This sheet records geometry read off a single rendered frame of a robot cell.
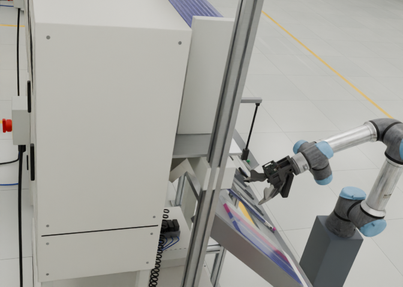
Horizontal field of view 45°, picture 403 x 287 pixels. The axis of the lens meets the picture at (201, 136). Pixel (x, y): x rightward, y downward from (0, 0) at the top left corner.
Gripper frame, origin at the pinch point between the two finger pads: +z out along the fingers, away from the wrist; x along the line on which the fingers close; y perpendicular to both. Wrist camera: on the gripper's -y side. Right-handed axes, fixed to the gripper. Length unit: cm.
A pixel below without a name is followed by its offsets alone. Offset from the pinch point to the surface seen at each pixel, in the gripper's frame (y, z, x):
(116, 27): 100, 13, 38
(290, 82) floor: -181, -114, -291
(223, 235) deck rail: 30, 15, 38
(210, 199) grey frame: 49, 14, 42
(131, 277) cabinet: -3, 55, 7
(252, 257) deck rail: 14.5, 10.9, 37.9
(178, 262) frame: -10.9, 37.9, 3.8
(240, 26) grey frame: 90, -10, 42
